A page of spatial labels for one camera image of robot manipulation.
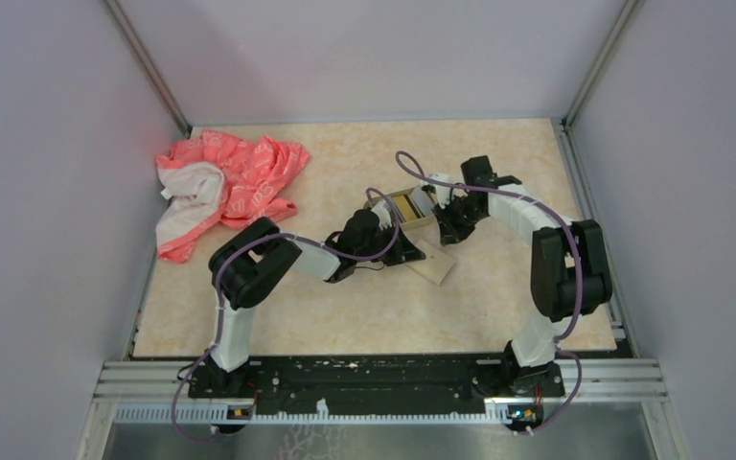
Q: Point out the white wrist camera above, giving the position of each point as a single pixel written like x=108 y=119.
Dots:
x=383 y=211
x=441 y=188

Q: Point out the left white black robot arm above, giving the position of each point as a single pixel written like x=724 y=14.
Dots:
x=247 y=268

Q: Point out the aluminium front frame rail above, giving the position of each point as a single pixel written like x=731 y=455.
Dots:
x=613 y=408

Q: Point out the beige card sleeve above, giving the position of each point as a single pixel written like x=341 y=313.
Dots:
x=435 y=266

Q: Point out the cream card holder tray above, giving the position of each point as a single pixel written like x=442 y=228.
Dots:
x=412 y=207

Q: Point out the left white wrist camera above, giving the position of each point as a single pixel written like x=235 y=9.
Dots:
x=383 y=211

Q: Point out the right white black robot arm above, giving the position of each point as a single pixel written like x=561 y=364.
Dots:
x=569 y=271

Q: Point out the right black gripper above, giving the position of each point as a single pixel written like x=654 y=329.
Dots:
x=450 y=233

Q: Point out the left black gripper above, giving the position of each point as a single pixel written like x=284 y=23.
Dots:
x=402 y=250

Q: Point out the pink white crumpled cloth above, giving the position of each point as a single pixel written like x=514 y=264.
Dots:
x=221 y=179

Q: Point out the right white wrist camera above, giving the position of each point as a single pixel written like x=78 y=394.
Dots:
x=441 y=188

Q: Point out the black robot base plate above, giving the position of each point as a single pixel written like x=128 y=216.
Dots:
x=377 y=385

